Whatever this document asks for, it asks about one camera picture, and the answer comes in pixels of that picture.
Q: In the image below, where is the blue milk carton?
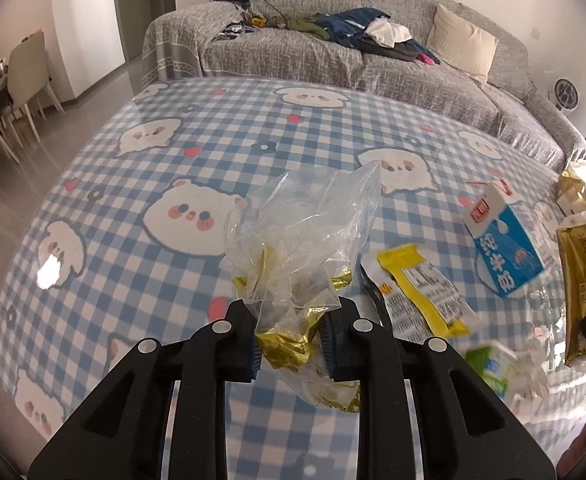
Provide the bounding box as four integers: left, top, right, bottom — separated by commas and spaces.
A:
460, 177, 546, 298

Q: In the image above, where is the grey door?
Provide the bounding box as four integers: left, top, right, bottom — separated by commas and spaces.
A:
115, 0, 174, 68

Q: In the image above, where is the olive green garment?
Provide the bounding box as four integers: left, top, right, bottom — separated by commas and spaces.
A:
268, 14, 334, 41

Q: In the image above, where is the striped cloth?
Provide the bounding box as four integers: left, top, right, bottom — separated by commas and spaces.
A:
218, 22, 254, 41

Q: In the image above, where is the dark garment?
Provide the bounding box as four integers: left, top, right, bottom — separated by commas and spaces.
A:
360, 37, 429, 63

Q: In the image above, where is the gold box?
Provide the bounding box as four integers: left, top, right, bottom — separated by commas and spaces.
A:
556, 162, 586, 216

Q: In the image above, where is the blue checked tablecloth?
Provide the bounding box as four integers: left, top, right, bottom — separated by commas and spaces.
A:
0, 77, 586, 480

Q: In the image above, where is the clear bag with gold wrappers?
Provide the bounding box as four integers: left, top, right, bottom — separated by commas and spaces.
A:
220, 162, 384, 413

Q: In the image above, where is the green white drink carton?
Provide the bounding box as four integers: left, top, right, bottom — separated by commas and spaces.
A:
464, 341, 521, 408

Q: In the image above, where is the grey fabric sofa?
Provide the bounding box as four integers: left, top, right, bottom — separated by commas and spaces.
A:
140, 0, 586, 171

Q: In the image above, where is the beige pillow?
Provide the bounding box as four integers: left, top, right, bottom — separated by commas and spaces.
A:
425, 3, 500, 83

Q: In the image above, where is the white garment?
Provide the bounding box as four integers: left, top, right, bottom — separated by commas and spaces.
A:
364, 19, 414, 46

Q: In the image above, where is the yellow snack wrapper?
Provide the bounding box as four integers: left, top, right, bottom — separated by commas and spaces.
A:
360, 244, 479, 341

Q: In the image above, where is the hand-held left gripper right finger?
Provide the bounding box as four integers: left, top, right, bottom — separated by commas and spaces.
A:
319, 296, 558, 480

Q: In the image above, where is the gold paper bag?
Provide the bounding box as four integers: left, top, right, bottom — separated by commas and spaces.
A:
556, 210, 586, 368

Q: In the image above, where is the round floor fan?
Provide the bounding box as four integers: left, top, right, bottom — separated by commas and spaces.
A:
548, 76, 581, 111

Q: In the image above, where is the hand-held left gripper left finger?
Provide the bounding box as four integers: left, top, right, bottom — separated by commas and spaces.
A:
27, 300, 264, 480

